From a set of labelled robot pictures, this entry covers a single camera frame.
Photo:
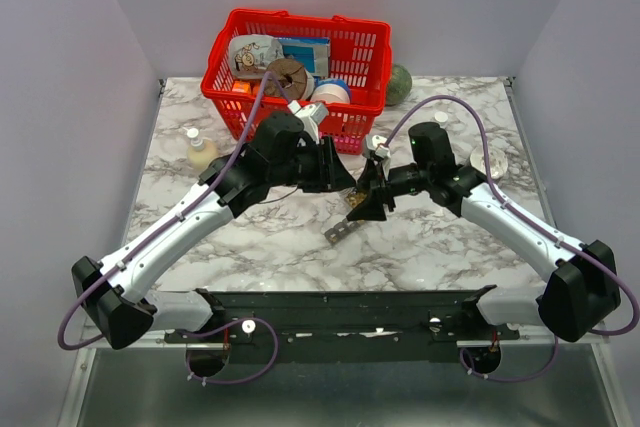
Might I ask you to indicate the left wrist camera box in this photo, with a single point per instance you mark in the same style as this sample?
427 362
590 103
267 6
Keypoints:
310 115

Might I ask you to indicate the brown twine roll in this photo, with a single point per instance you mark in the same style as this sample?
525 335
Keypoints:
295 80

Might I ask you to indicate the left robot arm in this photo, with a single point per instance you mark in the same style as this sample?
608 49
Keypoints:
117 291

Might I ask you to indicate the white cap pill bottle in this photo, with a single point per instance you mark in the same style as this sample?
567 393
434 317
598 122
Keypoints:
441 117

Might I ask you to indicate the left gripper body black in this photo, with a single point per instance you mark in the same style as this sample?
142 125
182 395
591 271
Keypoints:
317 174

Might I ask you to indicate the blue white carton box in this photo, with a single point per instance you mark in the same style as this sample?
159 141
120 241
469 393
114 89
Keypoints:
312 52

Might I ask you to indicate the orange small package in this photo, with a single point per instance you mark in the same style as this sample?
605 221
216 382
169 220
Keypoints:
249 87

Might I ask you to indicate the green watermelon ball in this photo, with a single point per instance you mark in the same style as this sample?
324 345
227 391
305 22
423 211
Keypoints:
399 85

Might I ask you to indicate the grey cup with white contents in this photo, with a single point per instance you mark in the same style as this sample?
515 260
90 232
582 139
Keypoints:
497 160

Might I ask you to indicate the red plastic shopping basket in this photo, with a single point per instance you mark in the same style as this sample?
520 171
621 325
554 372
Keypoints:
360 56

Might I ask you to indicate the white blue round tub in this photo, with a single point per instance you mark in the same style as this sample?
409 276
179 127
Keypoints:
331 90

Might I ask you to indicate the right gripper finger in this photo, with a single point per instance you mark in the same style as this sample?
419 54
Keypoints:
369 174
370 208

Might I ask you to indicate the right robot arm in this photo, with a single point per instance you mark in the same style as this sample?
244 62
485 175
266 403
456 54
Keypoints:
578 292

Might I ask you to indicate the white printed snack pouch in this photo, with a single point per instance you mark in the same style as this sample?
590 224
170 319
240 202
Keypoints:
250 55

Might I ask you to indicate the clear jar of yellow pills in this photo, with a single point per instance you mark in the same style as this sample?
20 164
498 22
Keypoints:
354 197

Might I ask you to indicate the cream pump lotion bottle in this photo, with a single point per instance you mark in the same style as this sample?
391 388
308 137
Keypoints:
201 151

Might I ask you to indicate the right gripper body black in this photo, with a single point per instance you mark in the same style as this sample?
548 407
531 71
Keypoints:
389 184

